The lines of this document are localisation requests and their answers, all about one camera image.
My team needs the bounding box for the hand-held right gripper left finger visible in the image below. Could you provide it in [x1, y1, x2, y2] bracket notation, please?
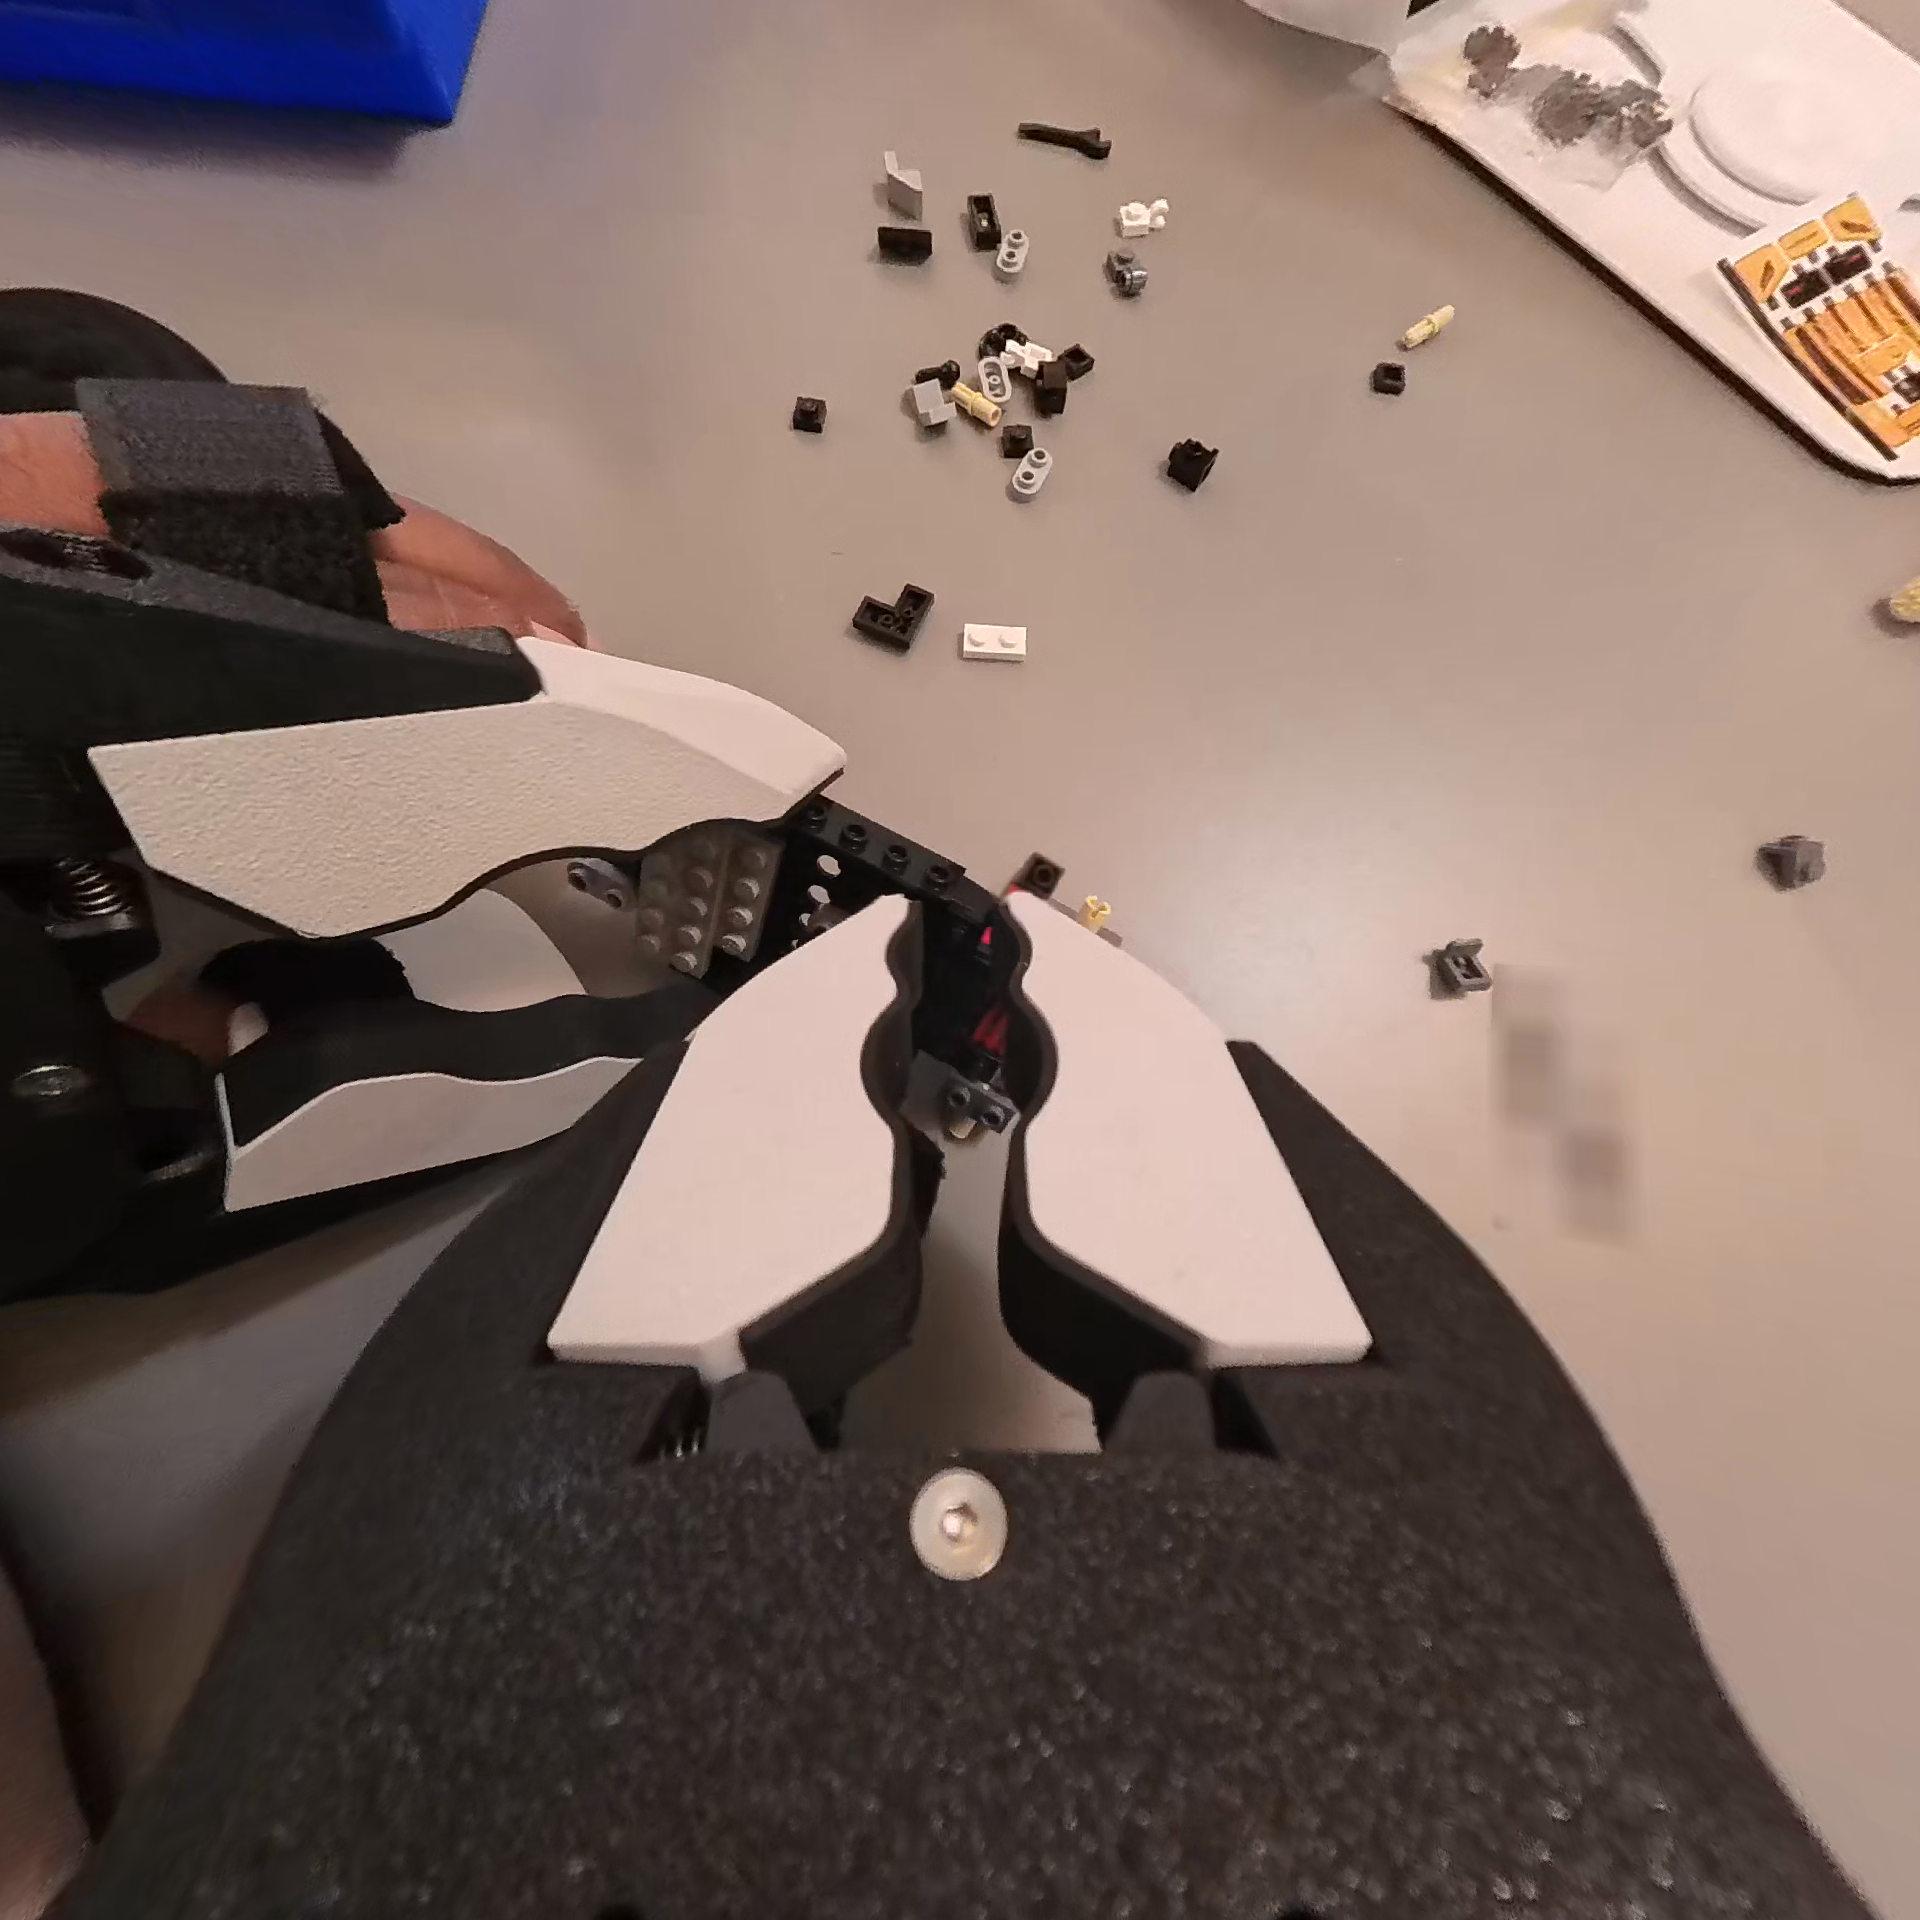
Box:
[547, 896, 941, 1376]

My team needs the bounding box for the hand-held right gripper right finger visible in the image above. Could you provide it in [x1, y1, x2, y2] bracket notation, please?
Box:
[997, 892, 1375, 1368]

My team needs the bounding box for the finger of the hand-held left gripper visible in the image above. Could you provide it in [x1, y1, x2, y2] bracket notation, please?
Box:
[87, 638, 848, 943]
[217, 886, 711, 1215]

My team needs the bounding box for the black brick car chassis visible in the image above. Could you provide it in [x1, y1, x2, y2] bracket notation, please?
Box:
[568, 802, 1126, 1143]

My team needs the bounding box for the blue plastic storage bin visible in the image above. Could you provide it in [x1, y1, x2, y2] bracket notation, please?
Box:
[0, 0, 489, 126]

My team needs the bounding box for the grey desk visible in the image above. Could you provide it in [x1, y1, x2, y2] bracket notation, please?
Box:
[0, 0, 1920, 1920]

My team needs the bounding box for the person's left hand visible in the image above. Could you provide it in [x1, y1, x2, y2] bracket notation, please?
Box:
[0, 404, 590, 657]

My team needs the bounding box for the beige sweatshirt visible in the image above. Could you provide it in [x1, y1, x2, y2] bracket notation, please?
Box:
[0, 1560, 114, 1906]

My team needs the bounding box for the pile of small brick pieces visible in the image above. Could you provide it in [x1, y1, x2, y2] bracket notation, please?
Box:
[878, 118, 1173, 505]

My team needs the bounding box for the white wooden book stand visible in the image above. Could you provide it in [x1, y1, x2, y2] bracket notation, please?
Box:
[1382, 0, 1920, 486]

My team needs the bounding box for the orange sticker sheet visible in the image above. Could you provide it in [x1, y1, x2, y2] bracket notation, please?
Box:
[1718, 192, 1920, 459]

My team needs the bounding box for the clear bag of dark parts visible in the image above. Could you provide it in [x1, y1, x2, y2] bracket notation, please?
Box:
[1401, 17, 1674, 190]

